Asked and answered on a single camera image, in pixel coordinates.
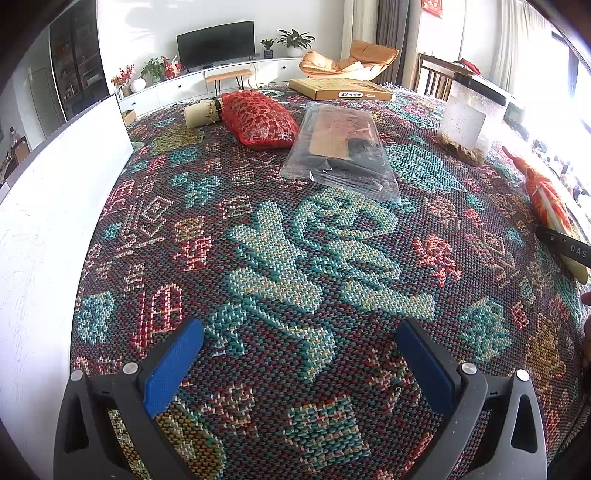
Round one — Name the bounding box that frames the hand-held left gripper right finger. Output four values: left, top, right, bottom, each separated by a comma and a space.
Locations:
396, 318, 549, 480

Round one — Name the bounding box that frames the white upright board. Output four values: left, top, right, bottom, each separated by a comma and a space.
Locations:
0, 94, 135, 480

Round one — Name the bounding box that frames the orange yellow plush toy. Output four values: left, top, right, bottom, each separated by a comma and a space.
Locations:
501, 145, 590, 285

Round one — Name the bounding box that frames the flat cardboard box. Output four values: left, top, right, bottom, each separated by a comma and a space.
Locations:
288, 77, 394, 102

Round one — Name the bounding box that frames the clear bag with dark contents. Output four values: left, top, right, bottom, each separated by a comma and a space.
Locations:
279, 103, 402, 205

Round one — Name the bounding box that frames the black television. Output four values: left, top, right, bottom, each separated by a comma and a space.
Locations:
176, 20, 256, 73

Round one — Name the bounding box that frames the large green potted plant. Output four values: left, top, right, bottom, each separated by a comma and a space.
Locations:
276, 28, 316, 59

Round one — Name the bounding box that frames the wooden stool with black legs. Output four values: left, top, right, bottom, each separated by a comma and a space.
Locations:
205, 69, 253, 96

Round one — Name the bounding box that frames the red mesh bag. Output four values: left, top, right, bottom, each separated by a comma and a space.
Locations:
220, 90, 299, 149

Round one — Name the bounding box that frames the wooden chair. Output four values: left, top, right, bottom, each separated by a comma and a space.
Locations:
415, 52, 468, 101

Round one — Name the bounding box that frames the grey curtain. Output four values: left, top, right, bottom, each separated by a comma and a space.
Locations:
376, 0, 424, 86

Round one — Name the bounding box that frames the orange lounge chair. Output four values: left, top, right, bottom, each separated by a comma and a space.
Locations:
298, 40, 400, 85

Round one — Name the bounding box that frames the red flower bouquet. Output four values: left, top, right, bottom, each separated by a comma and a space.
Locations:
110, 65, 136, 98

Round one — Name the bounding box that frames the dark glass bookcase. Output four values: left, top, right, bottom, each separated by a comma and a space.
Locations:
48, 0, 108, 123

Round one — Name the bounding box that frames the leafy plant beside red decoration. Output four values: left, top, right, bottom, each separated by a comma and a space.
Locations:
139, 56, 170, 84

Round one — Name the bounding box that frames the clear jar with black lid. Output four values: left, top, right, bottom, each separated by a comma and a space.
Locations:
438, 76, 510, 168

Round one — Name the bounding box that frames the white low cabinet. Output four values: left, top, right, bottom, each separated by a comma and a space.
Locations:
117, 56, 305, 121

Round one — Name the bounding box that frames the colourful woven blanket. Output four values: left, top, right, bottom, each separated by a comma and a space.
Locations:
69, 83, 588, 480

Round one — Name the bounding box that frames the beige paper roll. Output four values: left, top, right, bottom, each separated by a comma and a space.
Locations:
183, 99, 225, 129

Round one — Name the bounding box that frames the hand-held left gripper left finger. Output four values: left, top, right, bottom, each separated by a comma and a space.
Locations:
53, 318, 205, 480

